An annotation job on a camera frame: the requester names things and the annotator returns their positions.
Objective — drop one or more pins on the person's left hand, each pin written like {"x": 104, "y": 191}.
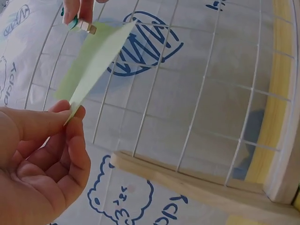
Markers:
{"x": 35, "y": 187}

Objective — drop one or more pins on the person's right hand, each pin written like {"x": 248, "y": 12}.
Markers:
{"x": 71, "y": 10}

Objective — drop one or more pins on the wooden grid stand base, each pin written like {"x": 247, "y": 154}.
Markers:
{"x": 187, "y": 187}

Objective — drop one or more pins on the light green paper sheet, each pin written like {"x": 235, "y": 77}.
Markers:
{"x": 98, "y": 61}

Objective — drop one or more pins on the person's right fingers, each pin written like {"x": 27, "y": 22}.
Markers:
{"x": 71, "y": 10}

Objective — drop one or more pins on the wooden clothespin with green decoration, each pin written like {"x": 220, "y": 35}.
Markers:
{"x": 86, "y": 27}

